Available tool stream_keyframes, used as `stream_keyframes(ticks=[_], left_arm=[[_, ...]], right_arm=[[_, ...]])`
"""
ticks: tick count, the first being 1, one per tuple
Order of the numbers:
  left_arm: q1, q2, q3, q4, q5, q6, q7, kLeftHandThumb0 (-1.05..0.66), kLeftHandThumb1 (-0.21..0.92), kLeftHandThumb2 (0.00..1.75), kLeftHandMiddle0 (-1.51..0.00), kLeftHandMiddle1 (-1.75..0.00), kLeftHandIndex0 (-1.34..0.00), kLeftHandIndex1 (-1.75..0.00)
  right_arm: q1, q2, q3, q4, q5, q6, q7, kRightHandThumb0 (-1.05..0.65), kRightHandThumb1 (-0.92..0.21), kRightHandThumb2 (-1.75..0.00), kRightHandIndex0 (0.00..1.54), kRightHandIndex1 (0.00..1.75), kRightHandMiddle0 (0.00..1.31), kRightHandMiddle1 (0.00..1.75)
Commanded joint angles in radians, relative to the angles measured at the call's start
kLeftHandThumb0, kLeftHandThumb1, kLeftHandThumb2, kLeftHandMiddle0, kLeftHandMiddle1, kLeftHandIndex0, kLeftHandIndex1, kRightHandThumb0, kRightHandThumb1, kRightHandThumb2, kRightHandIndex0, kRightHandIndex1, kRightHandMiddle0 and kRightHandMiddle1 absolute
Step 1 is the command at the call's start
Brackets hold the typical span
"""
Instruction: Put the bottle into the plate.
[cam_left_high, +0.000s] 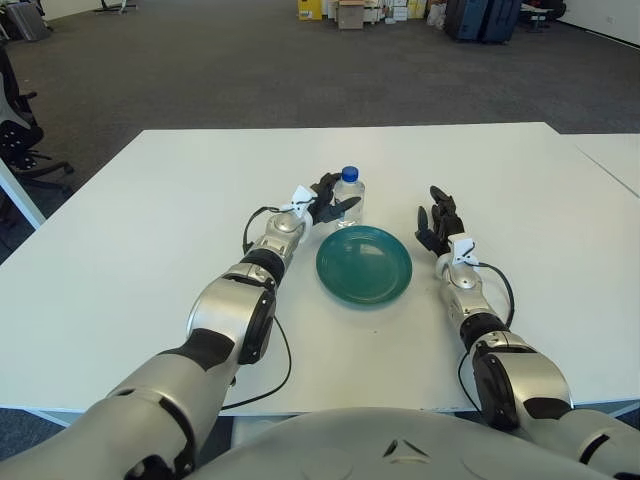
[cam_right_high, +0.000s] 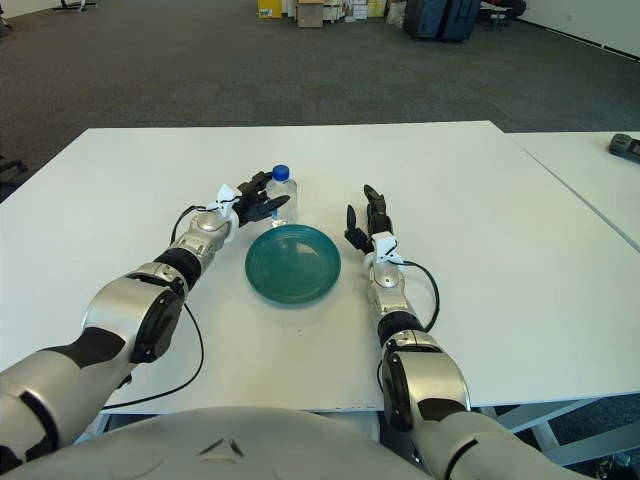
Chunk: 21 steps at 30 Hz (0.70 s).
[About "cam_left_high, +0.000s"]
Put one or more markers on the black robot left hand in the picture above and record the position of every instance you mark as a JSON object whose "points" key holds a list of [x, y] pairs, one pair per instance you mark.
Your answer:
{"points": [[325, 212]]}

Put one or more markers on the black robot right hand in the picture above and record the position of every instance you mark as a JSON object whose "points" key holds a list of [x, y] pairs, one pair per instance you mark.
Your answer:
{"points": [[442, 235]]}

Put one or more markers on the clear bottle with blue cap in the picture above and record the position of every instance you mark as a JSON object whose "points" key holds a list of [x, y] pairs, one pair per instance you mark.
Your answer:
{"points": [[350, 192]]}

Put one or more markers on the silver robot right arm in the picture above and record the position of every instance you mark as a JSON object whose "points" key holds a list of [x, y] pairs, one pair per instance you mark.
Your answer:
{"points": [[525, 380]]}

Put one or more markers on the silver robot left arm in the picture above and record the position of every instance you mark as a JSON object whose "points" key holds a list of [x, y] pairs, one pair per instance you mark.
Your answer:
{"points": [[225, 310]]}

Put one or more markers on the green round plate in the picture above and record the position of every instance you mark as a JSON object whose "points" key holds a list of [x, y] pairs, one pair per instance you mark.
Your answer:
{"points": [[362, 270]]}

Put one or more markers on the yellow box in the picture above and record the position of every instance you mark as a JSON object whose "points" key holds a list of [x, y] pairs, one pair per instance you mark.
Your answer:
{"points": [[309, 10]]}

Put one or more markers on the black suitcase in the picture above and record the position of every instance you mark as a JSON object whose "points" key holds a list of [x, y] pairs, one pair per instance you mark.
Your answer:
{"points": [[455, 21]]}

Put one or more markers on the white carton stack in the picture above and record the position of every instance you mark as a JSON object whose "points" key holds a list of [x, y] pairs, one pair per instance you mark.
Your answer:
{"points": [[401, 10]]}

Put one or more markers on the white plastic bag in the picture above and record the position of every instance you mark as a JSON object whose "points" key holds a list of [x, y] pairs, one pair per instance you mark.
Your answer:
{"points": [[435, 17]]}

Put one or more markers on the dark blue suitcase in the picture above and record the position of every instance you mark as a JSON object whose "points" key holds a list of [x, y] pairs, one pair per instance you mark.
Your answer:
{"points": [[500, 21]]}

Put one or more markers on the grey robot torso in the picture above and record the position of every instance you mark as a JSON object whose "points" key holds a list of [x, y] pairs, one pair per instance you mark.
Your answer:
{"points": [[360, 445]]}

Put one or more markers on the black rolling chair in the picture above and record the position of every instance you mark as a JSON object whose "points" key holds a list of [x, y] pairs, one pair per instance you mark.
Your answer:
{"points": [[537, 16]]}

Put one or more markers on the white desk leg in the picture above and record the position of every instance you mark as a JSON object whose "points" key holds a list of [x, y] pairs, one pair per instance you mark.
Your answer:
{"points": [[22, 200]]}

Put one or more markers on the black white mesh office chair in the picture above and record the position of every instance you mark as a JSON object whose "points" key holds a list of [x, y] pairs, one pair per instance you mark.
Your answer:
{"points": [[17, 142]]}

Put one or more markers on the grey hard case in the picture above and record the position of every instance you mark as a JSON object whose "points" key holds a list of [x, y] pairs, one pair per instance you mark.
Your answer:
{"points": [[27, 24]]}

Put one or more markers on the black desk frame legs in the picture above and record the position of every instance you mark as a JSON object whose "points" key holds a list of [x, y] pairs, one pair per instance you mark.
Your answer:
{"points": [[104, 5]]}

